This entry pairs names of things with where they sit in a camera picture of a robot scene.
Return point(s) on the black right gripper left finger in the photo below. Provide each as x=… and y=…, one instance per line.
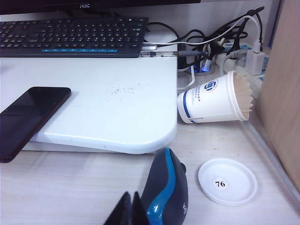
x=122, y=213

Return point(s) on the black computer keyboard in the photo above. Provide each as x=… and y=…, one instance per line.
x=70, y=35

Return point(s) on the white round lid numbered 76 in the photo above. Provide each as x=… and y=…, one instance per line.
x=227, y=182

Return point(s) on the beige pleated paper liners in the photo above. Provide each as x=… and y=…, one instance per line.
x=243, y=96

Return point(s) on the wooden side panel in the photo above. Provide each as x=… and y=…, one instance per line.
x=281, y=82

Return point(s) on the white USB charger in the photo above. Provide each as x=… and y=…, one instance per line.
x=255, y=58

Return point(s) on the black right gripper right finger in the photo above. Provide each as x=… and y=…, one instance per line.
x=138, y=213

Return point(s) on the black power plug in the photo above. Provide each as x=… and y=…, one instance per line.
x=216, y=47

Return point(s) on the silver USB hub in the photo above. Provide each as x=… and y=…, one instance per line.
x=149, y=47

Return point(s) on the white raised desk board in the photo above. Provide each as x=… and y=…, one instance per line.
x=105, y=105

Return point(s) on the black smartphone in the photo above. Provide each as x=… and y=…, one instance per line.
x=30, y=117

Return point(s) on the white paper cup blue logo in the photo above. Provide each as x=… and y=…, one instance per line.
x=206, y=103

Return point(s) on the blue lit desk grommet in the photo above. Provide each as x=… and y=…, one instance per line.
x=204, y=68

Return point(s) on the black computer monitor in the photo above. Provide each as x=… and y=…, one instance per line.
x=47, y=4

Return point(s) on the white power strip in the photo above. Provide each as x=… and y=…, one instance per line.
x=230, y=61

